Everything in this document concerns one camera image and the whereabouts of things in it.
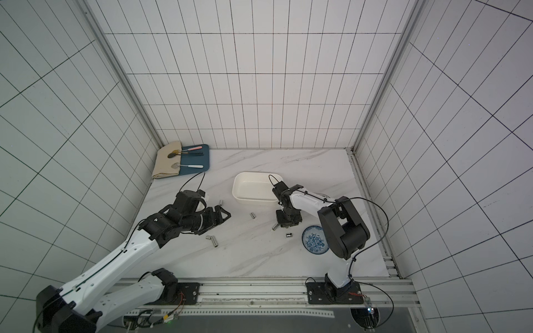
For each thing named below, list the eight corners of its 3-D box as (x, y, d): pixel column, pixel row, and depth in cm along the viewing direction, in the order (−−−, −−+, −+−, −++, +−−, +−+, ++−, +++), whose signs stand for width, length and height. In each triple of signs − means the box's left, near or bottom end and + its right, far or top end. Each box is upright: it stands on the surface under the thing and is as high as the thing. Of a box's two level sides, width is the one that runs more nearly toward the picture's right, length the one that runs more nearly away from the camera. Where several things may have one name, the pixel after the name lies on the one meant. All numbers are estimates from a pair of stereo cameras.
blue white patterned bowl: (303, 255, 83) (304, 252, 80) (300, 228, 90) (301, 225, 87) (327, 255, 83) (329, 252, 80) (322, 228, 90) (324, 225, 87)
